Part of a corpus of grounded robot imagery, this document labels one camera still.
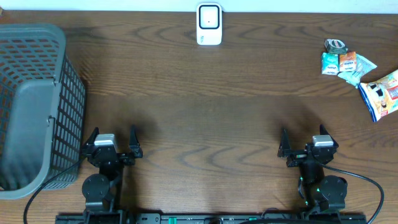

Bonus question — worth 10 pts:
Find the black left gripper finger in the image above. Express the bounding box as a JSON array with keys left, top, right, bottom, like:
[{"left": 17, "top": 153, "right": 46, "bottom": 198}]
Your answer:
[
  {"left": 129, "top": 125, "right": 142, "bottom": 152},
  {"left": 82, "top": 127, "right": 99, "bottom": 149}
]

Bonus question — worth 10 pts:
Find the white barcode scanner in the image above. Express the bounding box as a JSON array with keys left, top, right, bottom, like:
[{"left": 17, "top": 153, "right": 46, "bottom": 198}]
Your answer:
[{"left": 196, "top": 2, "right": 223, "bottom": 45}]

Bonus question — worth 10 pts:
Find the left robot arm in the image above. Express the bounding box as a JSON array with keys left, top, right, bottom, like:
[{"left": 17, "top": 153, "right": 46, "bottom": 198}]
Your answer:
[{"left": 81, "top": 126, "right": 143, "bottom": 224}]

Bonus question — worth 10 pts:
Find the grey plastic shopping basket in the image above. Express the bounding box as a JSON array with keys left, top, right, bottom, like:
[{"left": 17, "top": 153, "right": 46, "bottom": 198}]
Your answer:
[{"left": 1, "top": 24, "right": 86, "bottom": 200}]

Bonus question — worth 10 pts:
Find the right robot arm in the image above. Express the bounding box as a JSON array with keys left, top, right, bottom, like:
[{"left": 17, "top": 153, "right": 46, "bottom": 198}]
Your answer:
[{"left": 277, "top": 125, "right": 348, "bottom": 220}]

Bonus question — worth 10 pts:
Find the cream snack bag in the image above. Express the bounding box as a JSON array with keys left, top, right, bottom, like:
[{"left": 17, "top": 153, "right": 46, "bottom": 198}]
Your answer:
[{"left": 358, "top": 70, "right": 397, "bottom": 122}]

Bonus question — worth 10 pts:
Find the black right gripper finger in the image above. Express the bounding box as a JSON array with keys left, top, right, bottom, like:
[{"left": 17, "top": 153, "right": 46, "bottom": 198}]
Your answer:
[
  {"left": 320, "top": 124, "right": 330, "bottom": 135},
  {"left": 279, "top": 128, "right": 292, "bottom": 151}
]

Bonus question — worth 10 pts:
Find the orange snack packet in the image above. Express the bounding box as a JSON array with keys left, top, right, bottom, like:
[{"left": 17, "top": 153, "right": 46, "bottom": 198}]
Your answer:
[{"left": 339, "top": 52, "right": 357, "bottom": 72}]

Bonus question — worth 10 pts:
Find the teal small snack packet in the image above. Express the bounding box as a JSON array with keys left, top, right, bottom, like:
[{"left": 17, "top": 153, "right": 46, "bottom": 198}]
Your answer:
[{"left": 338, "top": 54, "right": 377, "bottom": 88}]

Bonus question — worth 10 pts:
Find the round black white container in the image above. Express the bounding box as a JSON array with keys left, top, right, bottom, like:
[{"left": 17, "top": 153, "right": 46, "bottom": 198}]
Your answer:
[{"left": 324, "top": 39, "right": 348, "bottom": 54}]

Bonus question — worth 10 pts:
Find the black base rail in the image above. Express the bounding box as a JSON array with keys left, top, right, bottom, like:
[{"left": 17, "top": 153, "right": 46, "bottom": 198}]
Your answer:
[{"left": 55, "top": 212, "right": 368, "bottom": 224}]

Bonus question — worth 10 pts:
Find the teal gum box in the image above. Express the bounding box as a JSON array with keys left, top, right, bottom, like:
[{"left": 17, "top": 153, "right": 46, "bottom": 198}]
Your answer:
[{"left": 321, "top": 52, "right": 340, "bottom": 75}]

